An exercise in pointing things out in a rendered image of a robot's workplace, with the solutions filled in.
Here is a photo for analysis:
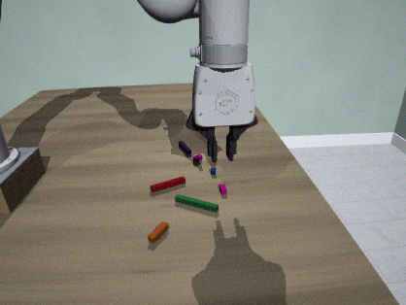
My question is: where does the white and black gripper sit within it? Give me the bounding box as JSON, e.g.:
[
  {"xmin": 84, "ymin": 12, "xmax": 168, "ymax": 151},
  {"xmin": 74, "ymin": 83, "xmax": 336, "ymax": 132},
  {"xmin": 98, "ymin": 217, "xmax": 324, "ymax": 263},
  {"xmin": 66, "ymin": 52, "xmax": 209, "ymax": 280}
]
[{"xmin": 186, "ymin": 61, "xmax": 258, "ymax": 162}]

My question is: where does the purple rod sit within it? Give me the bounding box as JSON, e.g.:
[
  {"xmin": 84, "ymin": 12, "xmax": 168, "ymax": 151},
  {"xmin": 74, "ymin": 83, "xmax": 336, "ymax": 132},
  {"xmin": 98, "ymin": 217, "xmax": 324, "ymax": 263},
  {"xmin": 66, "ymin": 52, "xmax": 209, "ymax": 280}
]
[{"xmin": 179, "ymin": 141, "xmax": 191, "ymax": 154}]

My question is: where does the green rod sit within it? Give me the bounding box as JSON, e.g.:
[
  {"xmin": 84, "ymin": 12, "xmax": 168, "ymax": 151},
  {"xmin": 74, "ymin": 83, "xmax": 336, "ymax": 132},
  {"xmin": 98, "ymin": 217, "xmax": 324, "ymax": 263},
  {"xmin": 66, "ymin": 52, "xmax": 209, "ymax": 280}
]
[{"xmin": 175, "ymin": 194, "xmax": 219, "ymax": 212}]

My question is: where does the orange rod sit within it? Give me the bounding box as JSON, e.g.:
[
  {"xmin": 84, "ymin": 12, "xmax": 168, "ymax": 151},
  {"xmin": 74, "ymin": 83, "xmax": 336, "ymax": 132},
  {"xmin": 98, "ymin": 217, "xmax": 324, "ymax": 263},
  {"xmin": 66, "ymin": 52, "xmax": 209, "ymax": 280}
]
[{"xmin": 148, "ymin": 222, "xmax": 169, "ymax": 243}]

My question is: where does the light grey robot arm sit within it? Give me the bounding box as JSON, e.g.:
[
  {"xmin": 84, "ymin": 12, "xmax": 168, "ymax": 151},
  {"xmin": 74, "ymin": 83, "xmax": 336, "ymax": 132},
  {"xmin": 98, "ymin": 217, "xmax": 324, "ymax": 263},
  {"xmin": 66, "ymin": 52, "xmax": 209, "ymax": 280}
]
[{"xmin": 0, "ymin": 0, "xmax": 250, "ymax": 173}]

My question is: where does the red rod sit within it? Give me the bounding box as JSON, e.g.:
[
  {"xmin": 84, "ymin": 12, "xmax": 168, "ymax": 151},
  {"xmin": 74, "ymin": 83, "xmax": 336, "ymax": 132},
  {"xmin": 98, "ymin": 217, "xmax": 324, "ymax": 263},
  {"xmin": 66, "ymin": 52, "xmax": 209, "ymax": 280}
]
[{"xmin": 151, "ymin": 177, "xmax": 186, "ymax": 192}]

